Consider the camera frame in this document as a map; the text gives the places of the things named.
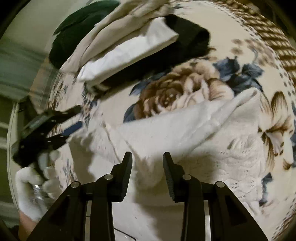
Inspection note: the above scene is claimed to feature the white knit sweater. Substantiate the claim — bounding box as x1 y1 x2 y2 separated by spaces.
69 88 265 206

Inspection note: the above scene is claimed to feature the white gloved left hand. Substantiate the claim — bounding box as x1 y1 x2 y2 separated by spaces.
16 150 62 222

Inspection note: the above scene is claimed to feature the grey green curtain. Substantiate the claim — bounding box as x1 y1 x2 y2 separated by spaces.
1 37 58 112

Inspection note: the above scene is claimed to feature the dark green duvet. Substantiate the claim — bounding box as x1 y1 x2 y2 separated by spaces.
49 1 119 69

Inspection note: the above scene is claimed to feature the white folded garment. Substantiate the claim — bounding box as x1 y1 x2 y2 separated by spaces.
76 17 179 86

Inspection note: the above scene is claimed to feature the floral bed blanket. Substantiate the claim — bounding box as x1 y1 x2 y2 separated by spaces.
49 1 295 240

